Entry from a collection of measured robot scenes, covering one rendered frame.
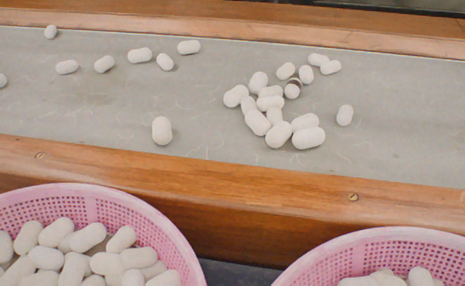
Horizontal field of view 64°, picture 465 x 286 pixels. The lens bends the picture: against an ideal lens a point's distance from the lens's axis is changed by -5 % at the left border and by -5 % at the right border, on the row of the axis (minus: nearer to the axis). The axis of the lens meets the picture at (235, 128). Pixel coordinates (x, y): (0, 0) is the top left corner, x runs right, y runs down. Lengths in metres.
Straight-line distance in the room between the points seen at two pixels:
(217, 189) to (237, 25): 0.36
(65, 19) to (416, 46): 0.60
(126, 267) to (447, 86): 0.47
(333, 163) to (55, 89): 0.38
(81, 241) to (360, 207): 0.24
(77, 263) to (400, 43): 0.54
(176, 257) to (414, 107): 0.35
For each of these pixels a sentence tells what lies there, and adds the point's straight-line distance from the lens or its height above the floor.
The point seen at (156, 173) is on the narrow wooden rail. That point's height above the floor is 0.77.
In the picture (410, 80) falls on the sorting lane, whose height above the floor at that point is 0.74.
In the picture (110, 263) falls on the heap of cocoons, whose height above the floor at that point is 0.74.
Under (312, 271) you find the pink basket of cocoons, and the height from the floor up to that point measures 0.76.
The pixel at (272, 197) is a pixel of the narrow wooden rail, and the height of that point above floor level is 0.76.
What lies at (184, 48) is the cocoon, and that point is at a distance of 0.59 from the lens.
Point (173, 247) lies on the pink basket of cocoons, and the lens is 0.32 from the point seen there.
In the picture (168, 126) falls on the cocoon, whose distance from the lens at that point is 0.43.
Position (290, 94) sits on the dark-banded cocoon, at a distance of 0.49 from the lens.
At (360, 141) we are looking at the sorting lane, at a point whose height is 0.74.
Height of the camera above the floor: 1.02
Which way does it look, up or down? 39 degrees down
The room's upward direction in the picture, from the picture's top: straight up
